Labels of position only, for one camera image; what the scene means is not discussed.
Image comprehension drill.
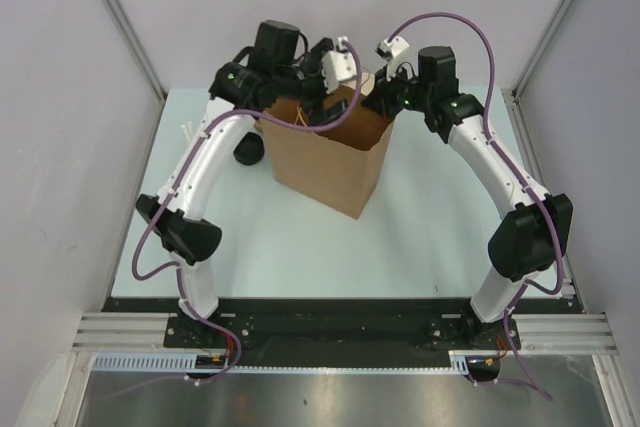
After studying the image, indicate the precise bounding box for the stack of paper cups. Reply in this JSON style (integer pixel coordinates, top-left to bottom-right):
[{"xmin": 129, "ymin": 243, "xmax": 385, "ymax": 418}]
[{"xmin": 360, "ymin": 72, "xmax": 375, "ymax": 96}]

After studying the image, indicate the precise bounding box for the brown paper bag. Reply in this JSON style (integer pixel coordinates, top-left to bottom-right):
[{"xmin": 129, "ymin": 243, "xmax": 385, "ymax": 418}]
[{"xmin": 259, "ymin": 103, "xmax": 394, "ymax": 219}]

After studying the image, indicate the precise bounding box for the white cable duct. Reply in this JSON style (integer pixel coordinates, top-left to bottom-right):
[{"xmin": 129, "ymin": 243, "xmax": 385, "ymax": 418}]
[{"xmin": 92, "ymin": 352, "xmax": 469, "ymax": 375}]

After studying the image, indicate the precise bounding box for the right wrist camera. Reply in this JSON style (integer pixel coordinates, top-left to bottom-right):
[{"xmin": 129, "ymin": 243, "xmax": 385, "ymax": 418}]
[{"xmin": 376, "ymin": 36, "xmax": 411, "ymax": 81}]

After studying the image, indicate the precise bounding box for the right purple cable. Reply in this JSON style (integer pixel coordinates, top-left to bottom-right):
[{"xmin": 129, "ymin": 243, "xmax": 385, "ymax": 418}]
[{"xmin": 392, "ymin": 11, "xmax": 569, "ymax": 401}]

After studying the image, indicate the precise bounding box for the purple cable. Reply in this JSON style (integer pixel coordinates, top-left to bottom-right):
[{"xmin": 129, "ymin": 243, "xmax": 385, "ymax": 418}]
[
  {"xmin": 392, "ymin": 11, "xmax": 569, "ymax": 401},
  {"xmin": 99, "ymin": 39, "xmax": 364, "ymax": 388}
]

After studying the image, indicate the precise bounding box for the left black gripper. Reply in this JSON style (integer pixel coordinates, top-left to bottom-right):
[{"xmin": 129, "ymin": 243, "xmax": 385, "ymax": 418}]
[{"xmin": 273, "ymin": 39, "xmax": 347, "ymax": 128}]

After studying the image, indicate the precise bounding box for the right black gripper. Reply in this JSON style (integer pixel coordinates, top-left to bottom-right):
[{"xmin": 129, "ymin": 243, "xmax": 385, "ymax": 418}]
[{"xmin": 362, "ymin": 61, "xmax": 432, "ymax": 121}]

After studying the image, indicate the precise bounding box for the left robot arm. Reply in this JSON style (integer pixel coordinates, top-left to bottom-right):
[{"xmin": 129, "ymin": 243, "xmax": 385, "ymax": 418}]
[{"xmin": 135, "ymin": 20, "xmax": 362, "ymax": 347}]

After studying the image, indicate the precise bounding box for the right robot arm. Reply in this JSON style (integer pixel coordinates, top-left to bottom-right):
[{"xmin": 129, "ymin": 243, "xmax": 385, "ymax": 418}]
[{"xmin": 362, "ymin": 37, "xmax": 573, "ymax": 348}]

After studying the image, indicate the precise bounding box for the aluminium frame rail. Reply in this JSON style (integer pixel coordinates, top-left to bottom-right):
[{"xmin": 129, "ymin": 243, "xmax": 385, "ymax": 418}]
[{"xmin": 72, "ymin": 313, "xmax": 618, "ymax": 355}]

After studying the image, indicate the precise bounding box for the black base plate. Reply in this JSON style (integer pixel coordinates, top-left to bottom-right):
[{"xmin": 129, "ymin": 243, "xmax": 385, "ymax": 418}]
[{"xmin": 102, "ymin": 298, "xmax": 582, "ymax": 369}]

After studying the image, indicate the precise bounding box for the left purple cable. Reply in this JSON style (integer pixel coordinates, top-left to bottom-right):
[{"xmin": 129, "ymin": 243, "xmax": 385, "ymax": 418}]
[{"xmin": 99, "ymin": 39, "xmax": 364, "ymax": 388}]

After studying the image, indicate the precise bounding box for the stack of black lids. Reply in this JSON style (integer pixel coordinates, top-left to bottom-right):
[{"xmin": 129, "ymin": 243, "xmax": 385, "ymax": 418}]
[{"xmin": 233, "ymin": 132, "xmax": 265, "ymax": 166}]

